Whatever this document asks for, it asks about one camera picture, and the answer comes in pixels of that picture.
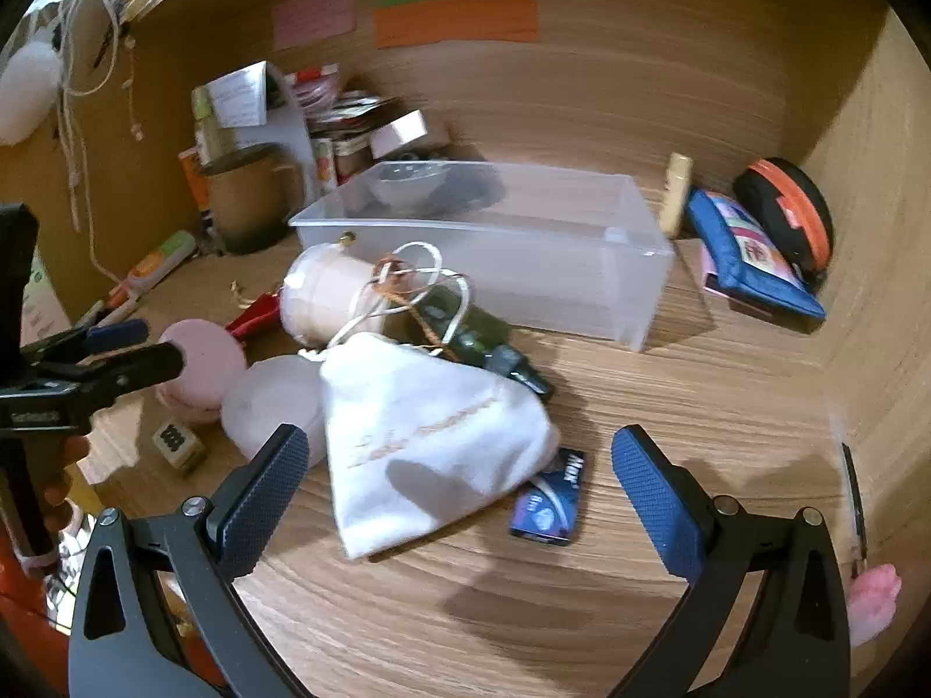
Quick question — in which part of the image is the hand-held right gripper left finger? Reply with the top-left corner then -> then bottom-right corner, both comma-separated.
69,423 -> 311,698

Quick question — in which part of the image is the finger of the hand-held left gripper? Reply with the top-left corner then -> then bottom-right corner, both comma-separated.
22,318 -> 151,373
44,340 -> 187,408

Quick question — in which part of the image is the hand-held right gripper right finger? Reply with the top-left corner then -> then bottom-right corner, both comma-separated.
611,425 -> 852,698

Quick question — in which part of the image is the lavender round case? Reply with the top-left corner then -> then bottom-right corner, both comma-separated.
156,318 -> 248,426

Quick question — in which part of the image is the white round case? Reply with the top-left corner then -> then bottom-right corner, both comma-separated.
220,356 -> 328,470

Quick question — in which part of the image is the red clip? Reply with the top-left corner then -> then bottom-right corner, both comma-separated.
224,292 -> 285,341

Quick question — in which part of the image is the white drawstring pouch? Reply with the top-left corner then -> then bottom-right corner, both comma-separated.
301,241 -> 561,561

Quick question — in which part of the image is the pale pink cylindrical jar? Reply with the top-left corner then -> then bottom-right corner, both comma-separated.
280,233 -> 390,343

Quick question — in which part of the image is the dark green glass bottle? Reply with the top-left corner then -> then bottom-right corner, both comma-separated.
418,287 -> 557,401

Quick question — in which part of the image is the braided cord charm keychain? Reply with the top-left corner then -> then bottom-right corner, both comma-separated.
367,254 -> 445,357

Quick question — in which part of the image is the clear plastic storage box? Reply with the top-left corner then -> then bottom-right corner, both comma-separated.
289,160 -> 677,354

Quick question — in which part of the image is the wooden desktop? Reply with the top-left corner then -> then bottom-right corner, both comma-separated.
73,138 -> 903,698

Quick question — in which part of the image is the person's left hand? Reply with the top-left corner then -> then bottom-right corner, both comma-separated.
42,435 -> 93,528

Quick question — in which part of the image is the bundle of pens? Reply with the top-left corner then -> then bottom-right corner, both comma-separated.
73,291 -> 147,332

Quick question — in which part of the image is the cream mahjong tile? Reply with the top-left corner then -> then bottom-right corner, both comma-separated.
151,418 -> 207,477

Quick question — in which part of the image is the green orange squeeze tube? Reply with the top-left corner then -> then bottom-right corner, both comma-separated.
127,229 -> 199,292

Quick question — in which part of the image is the dark blue card packet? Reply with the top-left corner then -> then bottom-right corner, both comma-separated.
509,447 -> 589,546

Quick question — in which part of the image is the orange book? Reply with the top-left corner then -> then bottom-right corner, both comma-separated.
178,147 -> 215,234

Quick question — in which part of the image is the brown mug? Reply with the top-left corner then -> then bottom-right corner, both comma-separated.
200,145 -> 303,255

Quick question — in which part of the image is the black pen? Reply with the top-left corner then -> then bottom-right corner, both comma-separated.
840,442 -> 868,561

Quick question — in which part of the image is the red orange cloth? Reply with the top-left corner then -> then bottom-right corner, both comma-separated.
0,523 -> 74,677

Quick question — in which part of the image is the tall white green box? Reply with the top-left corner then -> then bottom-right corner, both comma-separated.
190,86 -> 223,165

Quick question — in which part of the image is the pink paw shaped toy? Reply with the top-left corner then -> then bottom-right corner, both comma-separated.
847,563 -> 904,648

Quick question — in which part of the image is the white plush toy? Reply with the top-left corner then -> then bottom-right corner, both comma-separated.
0,40 -> 66,147

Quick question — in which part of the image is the blue zip pouch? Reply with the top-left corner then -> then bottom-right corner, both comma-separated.
687,189 -> 826,321

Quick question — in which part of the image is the white printed paper card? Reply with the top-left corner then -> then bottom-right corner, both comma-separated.
207,62 -> 272,128

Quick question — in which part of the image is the fruit print carton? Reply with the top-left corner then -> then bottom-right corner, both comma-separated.
312,137 -> 339,194

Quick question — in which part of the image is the cream tube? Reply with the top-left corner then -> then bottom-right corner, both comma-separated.
658,152 -> 692,240

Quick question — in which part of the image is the white ceramic bowl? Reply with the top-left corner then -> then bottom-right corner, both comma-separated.
364,160 -> 446,211

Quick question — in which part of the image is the pile of foil packets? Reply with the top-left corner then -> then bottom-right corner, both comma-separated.
291,67 -> 397,139

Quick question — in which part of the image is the black orange round case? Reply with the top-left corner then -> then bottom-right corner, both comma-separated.
731,157 -> 834,284

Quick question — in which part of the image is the small white pink box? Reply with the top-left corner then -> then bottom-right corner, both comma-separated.
369,111 -> 452,161

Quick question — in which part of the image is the pink sticky note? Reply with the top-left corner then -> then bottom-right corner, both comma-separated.
272,0 -> 357,52

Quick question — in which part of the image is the orange sticky note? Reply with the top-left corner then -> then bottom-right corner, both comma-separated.
372,0 -> 539,51

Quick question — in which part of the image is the white hanging cord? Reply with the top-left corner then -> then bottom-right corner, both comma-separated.
54,0 -> 147,284

